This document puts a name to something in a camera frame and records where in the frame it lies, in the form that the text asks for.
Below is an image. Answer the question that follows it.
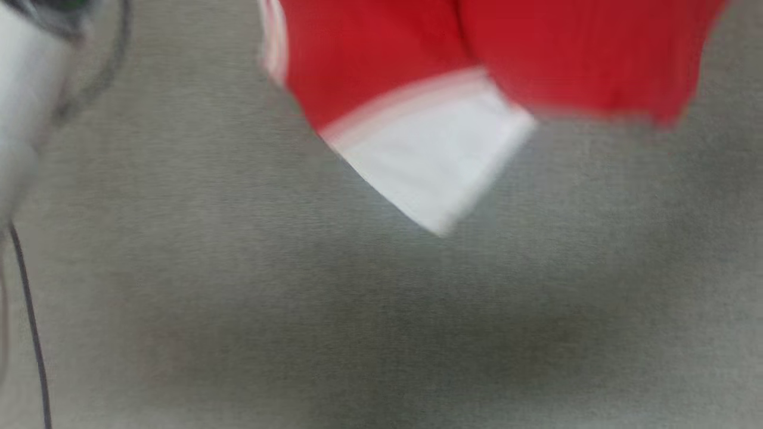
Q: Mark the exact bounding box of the red jersey with white trim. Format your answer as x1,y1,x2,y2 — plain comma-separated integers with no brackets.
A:
258,0,729,238

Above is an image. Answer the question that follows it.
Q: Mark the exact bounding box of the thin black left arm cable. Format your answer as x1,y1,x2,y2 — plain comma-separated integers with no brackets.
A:
6,220,53,429

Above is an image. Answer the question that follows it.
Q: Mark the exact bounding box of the grey fabric sofa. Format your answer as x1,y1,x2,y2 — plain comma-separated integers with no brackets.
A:
0,0,763,429

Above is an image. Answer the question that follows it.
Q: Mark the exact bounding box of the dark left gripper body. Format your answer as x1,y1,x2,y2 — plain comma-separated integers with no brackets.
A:
0,0,101,38

